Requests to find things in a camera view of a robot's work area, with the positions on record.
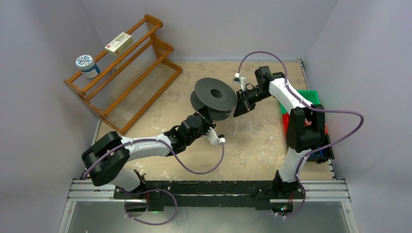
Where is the black perforated cable spool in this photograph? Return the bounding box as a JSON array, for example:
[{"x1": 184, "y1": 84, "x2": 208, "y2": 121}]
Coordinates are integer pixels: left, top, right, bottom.
[{"x1": 190, "y1": 77, "x2": 238, "y2": 121}]

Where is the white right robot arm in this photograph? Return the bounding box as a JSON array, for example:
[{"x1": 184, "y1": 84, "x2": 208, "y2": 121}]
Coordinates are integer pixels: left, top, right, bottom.
[{"x1": 233, "y1": 66, "x2": 326, "y2": 198}]

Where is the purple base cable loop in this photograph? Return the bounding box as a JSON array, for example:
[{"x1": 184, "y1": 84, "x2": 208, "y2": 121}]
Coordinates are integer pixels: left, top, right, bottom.
[{"x1": 123, "y1": 185, "x2": 179, "y2": 225}]

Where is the green white cardboard box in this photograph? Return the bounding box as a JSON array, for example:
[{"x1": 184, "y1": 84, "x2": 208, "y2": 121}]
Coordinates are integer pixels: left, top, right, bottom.
[{"x1": 104, "y1": 32, "x2": 133, "y2": 58}]

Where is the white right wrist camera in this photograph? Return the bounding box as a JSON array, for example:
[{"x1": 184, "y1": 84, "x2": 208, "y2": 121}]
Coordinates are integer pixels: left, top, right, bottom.
[{"x1": 233, "y1": 73, "x2": 247, "y2": 91}]

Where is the black plastic bin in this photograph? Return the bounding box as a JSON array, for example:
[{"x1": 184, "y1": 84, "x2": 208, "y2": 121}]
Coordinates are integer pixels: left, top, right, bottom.
[{"x1": 307, "y1": 147, "x2": 335, "y2": 164}]

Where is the blue white round jar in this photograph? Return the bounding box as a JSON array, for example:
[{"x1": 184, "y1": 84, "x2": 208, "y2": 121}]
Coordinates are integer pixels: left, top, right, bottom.
[{"x1": 75, "y1": 54, "x2": 100, "y2": 79}]

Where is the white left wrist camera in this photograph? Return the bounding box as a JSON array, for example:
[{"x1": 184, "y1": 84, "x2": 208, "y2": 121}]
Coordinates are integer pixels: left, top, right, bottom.
[{"x1": 206, "y1": 127, "x2": 225, "y2": 145}]

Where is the red plastic bin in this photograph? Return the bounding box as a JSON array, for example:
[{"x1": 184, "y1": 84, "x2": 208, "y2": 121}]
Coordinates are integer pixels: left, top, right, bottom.
[{"x1": 282, "y1": 113, "x2": 312, "y2": 136}]

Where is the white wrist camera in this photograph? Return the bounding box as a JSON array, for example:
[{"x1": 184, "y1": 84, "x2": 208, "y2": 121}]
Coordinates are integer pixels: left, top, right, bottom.
[
  {"x1": 233, "y1": 73, "x2": 247, "y2": 91},
  {"x1": 206, "y1": 127, "x2": 225, "y2": 145}
]

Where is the orange wooden rack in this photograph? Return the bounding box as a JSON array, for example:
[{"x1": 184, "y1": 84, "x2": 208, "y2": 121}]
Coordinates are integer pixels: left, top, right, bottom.
[{"x1": 64, "y1": 14, "x2": 182, "y2": 134}]

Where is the white thin cable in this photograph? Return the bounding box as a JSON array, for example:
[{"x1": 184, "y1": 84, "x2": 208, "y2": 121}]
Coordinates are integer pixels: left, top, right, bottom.
[{"x1": 223, "y1": 111, "x2": 277, "y2": 158}]

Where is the green plastic bin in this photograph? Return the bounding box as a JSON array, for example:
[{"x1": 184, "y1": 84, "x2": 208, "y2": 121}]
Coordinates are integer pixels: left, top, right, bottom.
[{"x1": 297, "y1": 90, "x2": 321, "y2": 104}]

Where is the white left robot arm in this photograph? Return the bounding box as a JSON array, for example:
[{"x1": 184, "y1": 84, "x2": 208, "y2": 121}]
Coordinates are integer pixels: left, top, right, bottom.
[{"x1": 81, "y1": 112, "x2": 225, "y2": 199}]

